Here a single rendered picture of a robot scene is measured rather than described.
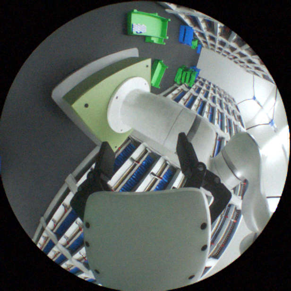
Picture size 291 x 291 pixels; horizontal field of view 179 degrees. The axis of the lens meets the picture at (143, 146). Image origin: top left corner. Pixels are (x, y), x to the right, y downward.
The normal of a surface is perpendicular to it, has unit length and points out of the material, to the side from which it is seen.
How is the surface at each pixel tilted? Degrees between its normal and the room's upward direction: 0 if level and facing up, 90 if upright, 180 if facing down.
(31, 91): 0
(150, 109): 89
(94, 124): 2
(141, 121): 88
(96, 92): 2
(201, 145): 85
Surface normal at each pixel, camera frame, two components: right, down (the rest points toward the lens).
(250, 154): -0.77, -0.08
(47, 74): 0.81, 0.53
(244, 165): -0.81, 0.24
